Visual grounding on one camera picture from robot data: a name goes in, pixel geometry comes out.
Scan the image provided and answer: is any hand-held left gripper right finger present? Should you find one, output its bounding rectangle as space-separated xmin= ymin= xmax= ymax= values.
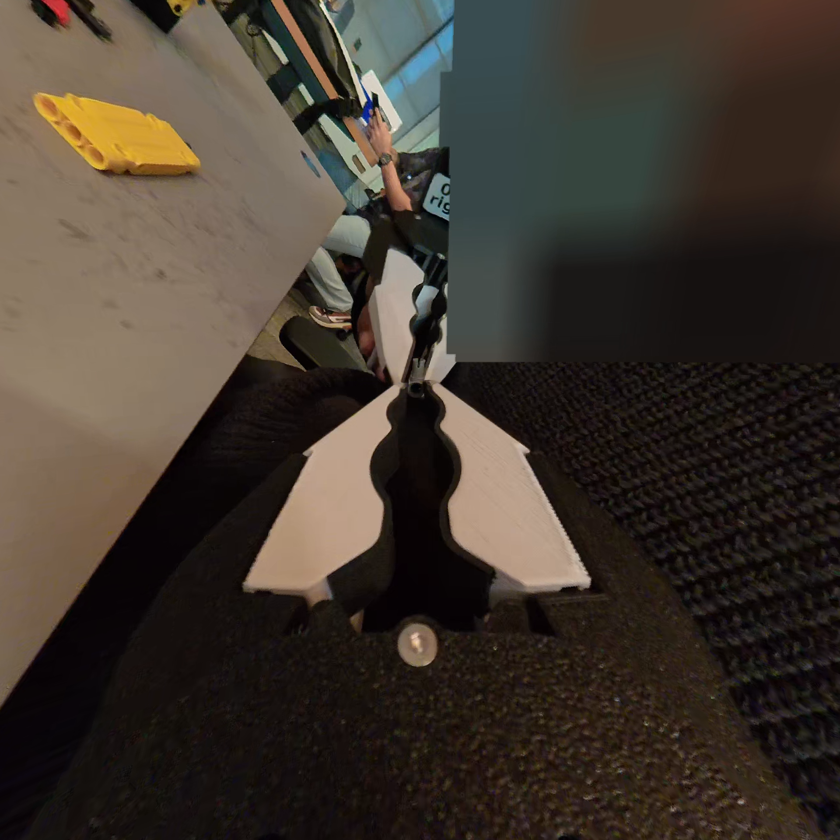
xmin=425 ymin=382 xmax=593 ymax=618

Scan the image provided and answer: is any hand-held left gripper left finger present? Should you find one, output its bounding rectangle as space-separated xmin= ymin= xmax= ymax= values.
xmin=243 ymin=384 xmax=411 ymax=631

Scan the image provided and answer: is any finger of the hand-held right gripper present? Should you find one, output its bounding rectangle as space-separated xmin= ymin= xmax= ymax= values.
xmin=410 ymin=282 xmax=456 ymax=383
xmin=366 ymin=247 xmax=429 ymax=386

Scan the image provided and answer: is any pile of plastic building parts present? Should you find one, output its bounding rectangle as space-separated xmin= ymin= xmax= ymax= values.
xmin=29 ymin=0 xmax=116 ymax=42

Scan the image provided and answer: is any black chair armrest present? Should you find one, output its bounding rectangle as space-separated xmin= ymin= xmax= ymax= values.
xmin=279 ymin=315 xmax=371 ymax=371

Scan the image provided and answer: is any person's black knit sweater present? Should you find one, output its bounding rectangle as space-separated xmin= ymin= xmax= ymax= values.
xmin=0 ymin=361 xmax=840 ymax=840

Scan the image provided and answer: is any wooden background desk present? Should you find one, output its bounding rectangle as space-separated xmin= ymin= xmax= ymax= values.
xmin=262 ymin=0 xmax=404 ymax=175

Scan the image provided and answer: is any yellow panel brick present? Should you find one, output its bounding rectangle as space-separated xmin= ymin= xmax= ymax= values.
xmin=33 ymin=92 xmax=202 ymax=177

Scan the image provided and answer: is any black and yellow brick model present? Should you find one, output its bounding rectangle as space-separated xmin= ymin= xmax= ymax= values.
xmin=130 ymin=0 xmax=198 ymax=34

